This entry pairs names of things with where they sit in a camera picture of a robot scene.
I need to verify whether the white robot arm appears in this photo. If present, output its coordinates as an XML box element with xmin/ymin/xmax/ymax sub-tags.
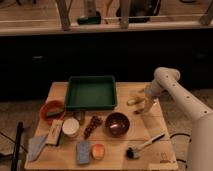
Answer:
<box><xmin>144</xmin><ymin>67</ymin><xmax>213</xmax><ymax>171</ymax></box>

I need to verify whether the blue grey sponge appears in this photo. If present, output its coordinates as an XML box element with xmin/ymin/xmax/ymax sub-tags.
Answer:
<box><xmin>76</xmin><ymin>141</ymin><xmax>90</xmax><ymax>165</ymax></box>

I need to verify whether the purple bowl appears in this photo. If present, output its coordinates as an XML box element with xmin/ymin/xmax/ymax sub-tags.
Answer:
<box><xmin>105</xmin><ymin>112</ymin><xmax>130</xmax><ymax>137</ymax></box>

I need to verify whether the green sponge in bowl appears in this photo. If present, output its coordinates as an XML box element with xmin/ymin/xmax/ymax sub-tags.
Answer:
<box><xmin>46</xmin><ymin>109</ymin><xmax>64</xmax><ymax>118</ymax></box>

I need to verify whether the small metal can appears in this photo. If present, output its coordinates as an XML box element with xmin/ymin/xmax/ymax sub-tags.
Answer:
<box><xmin>74</xmin><ymin>110</ymin><xmax>85</xmax><ymax>125</ymax></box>

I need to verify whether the green plastic tray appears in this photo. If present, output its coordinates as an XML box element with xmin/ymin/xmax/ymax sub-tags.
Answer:
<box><xmin>65</xmin><ymin>76</ymin><xmax>117</xmax><ymax>110</ymax></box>

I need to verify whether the black dish brush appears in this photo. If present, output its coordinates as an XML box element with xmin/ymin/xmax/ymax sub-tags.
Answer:
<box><xmin>126</xmin><ymin>133</ymin><xmax>165</xmax><ymax>159</ymax></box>

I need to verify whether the white cup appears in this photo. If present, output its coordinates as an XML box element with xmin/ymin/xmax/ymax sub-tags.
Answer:
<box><xmin>62</xmin><ymin>118</ymin><xmax>80</xmax><ymax>137</ymax></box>

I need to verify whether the grey folded cloth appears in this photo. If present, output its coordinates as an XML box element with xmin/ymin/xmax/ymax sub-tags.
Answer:
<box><xmin>27</xmin><ymin>135</ymin><xmax>47</xmax><ymax>162</ymax></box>

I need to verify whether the orange bowl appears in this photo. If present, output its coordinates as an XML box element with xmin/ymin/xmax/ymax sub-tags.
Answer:
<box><xmin>39</xmin><ymin>100</ymin><xmax>65</xmax><ymax>125</ymax></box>

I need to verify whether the black stand at left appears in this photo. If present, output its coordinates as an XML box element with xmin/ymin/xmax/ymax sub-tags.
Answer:
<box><xmin>11</xmin><ymin>122</ymin><xmax>24</xmax><ymax>171</ymax></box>

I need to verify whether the green base object background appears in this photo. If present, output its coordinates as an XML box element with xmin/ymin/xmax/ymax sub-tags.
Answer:
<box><xmin>77</xmin><ymin>11</ymin><xmax>101</xmax><ymax>25</ymax></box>

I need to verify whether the beige box with black edge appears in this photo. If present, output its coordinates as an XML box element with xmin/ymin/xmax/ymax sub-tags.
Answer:
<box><xmin>46</xmin><ymin>120</ymin><xmax>63</xmax><ymax>145</ymax></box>

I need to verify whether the black cable on floor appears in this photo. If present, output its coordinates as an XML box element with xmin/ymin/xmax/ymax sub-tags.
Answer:
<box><xmin>169</xmin><ymin>132</ymin><xmax>193</xmax><ymax>164</ymax></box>

